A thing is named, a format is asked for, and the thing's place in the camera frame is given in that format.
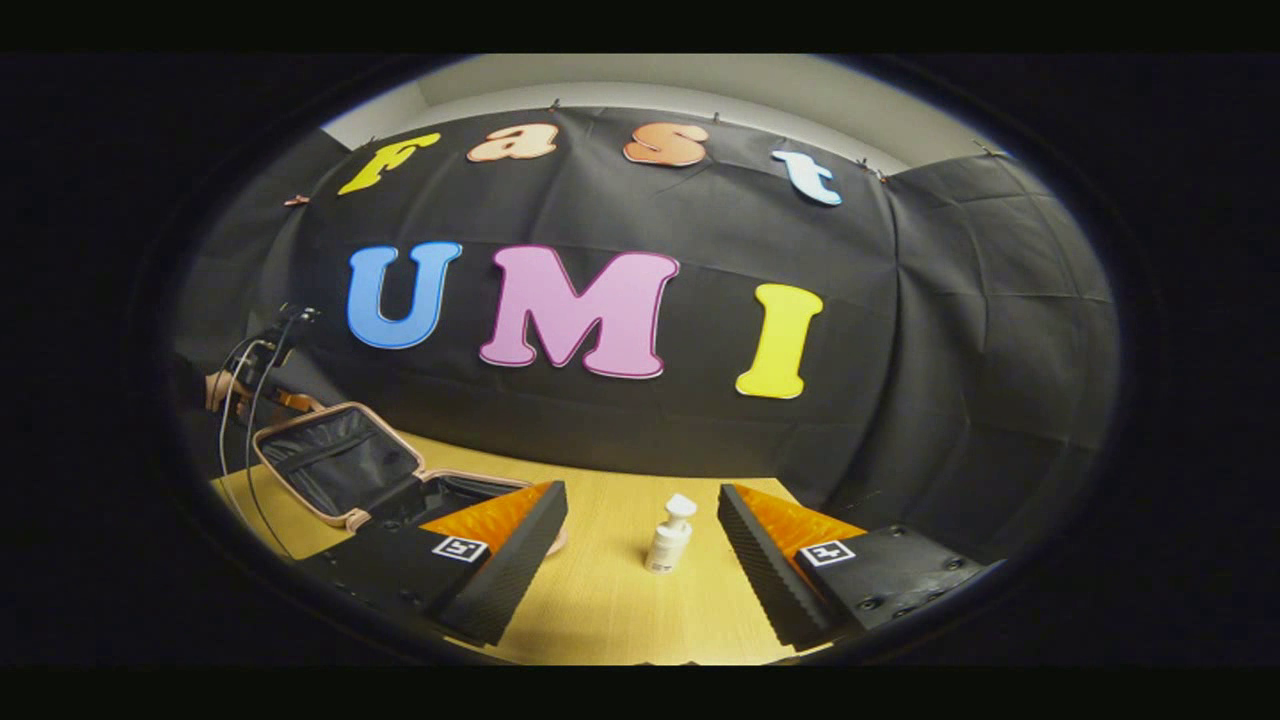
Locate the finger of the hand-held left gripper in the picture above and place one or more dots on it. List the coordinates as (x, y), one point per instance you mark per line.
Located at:
(295, 400)

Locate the white pump bottle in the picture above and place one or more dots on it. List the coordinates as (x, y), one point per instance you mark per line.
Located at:
(668, 545)

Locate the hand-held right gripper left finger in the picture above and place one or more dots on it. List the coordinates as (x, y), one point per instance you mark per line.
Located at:
(510, 580)

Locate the black backdrop cloth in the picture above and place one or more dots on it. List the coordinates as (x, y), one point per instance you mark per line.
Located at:
(700, 200)

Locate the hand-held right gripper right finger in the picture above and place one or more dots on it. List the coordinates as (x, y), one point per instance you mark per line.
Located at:
(760, 570)

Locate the pink suitcase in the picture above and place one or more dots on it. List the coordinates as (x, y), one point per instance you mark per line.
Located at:
(340, 460)

